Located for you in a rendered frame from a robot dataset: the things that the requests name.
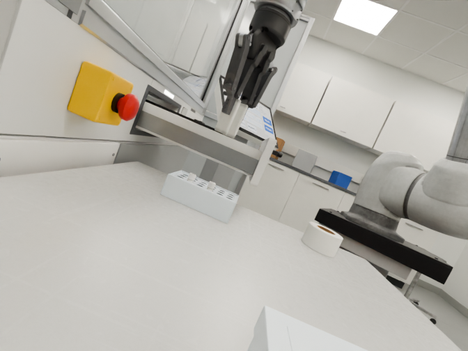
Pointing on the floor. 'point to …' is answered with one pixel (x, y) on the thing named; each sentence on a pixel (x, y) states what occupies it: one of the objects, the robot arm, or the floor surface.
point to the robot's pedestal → (373, 257)
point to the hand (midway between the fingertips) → (231, 118)
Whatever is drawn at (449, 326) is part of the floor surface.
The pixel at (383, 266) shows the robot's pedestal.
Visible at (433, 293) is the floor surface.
